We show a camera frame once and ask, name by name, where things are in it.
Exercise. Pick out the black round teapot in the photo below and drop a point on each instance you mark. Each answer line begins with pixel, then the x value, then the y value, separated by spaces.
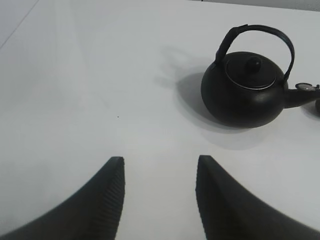
pixel 248 90

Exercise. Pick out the small black teacup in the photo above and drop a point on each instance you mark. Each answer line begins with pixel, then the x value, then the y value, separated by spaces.
pixel 317 105

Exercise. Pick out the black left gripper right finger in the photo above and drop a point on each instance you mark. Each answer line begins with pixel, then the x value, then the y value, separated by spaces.
pixel 228 211

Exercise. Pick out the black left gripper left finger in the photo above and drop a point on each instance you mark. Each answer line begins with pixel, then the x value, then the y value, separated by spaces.
pixel 92 213

